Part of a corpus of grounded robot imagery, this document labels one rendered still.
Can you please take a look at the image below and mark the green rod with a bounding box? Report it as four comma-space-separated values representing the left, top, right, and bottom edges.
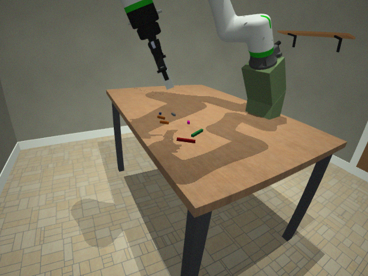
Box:
191, 129, 203, 137

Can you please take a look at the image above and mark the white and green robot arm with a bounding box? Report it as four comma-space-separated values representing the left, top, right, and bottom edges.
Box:
120, 0, 282, 70

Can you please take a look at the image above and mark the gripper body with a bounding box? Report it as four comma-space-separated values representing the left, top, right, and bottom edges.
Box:
137, 22, 161, 42

